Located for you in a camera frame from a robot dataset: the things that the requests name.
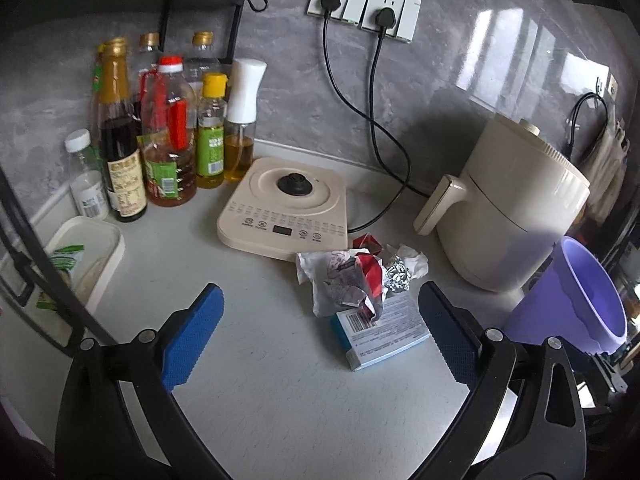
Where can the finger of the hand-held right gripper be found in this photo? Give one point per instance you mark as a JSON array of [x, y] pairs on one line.
[[612, 367]]

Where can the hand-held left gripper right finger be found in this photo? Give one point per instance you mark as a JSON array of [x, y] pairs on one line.
[[447, 335]]

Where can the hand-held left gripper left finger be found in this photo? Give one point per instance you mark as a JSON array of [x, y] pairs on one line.
[[192, 335]]

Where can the blue medicine box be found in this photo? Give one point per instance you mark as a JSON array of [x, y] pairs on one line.
[[385, 330]]

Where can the purple plastic bucket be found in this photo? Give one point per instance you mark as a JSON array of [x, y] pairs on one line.
[[550, 305]]

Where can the white printed paper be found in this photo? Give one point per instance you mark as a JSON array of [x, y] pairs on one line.
[[340, 280]]

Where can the red white wrapper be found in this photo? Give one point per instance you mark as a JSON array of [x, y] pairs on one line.
[[367, 242]]

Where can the white rectangular tray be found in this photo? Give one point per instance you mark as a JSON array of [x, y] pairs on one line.
[[95, 240]]

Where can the green sachet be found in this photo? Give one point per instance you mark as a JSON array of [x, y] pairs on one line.
[[65, 256]]

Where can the cream kettle base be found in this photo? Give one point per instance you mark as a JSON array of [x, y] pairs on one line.
[[280, 210]]

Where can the white air fryer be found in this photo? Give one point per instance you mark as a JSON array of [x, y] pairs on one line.
[[515, 195]]

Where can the small white cap bottle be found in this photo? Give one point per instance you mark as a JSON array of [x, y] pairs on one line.
[[90, 195]]

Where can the red label oil bottle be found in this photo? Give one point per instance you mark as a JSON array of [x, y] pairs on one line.
[[167, 160]]

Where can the green label yellow cap bottle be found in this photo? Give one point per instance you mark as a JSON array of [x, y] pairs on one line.
[[210, 150]]

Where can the dark soy sauce bottle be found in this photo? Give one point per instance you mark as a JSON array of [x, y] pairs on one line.
[[120, 160]]

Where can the white top oil sprayer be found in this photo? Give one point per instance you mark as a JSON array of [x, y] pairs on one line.
[[240, 95]]

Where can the gold cap clear bottle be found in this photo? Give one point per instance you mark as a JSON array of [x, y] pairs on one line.
[[149, 42], [202, 55]]

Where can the white wall hook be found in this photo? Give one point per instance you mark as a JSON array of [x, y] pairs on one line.
[[612, 85]]

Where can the clear wall hook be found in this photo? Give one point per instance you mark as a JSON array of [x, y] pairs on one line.
[[597, 85]]

